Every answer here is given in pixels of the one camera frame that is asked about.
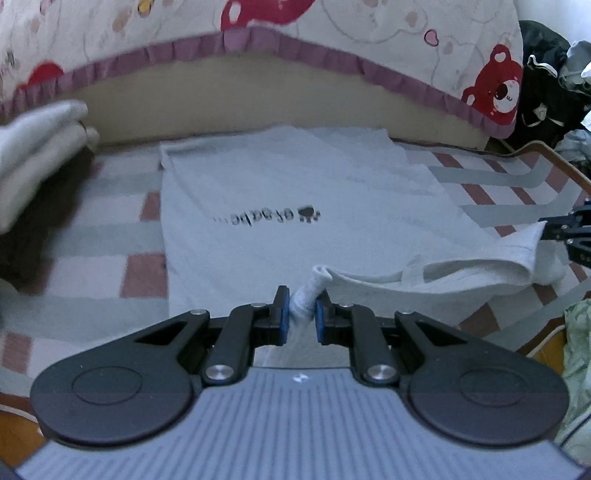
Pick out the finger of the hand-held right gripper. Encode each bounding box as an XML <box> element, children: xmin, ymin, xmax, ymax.
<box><xmin>538</xmin><ymin>198</ymin><xmax>591</xmax><ymax>241</ymax></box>
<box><xmin>564</xmin><ymin>237</ymin><xmax>591</xmax><ymax>269</ymax></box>

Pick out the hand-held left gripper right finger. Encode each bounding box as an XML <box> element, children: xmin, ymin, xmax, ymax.
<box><xmin>315</xmin><ymin>290</ymin><xmax>490</xmax><ymax>387</ymax></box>

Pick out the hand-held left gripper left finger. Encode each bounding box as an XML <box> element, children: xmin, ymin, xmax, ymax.
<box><xmin>115</xmin><ymin>286</ymin><xmax>291</xmax><ymax>387</ymax></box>

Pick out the light grey t-shirt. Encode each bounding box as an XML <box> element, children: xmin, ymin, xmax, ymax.
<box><xmin>159</xmin><ymin>127</ymin><xmax>568</xmax><ymax>333</ymax></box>

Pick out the light green cloth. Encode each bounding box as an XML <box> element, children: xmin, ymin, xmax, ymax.
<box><xmin>561</xmin><ymin>298</ymin><xmax>591</xmax><ymax>462</ymax></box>

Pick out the grey clothing pile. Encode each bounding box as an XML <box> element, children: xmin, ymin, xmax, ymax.
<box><xmin>554</xmin><ymin>39</ymin><xmax>591</xmax><ymax>164</ymax></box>

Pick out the checkered dog rug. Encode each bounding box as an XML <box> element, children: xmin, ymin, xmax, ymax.
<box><xmin>0</xmin><ymin>134</ymin><xmax>591</xmax><ymax>416</ymax></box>

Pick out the folded cream garment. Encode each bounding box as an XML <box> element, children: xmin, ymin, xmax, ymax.
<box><xmin>0</xmin><ymin>126</ymin><xmax>101</xmax><ymax>232</ymax></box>

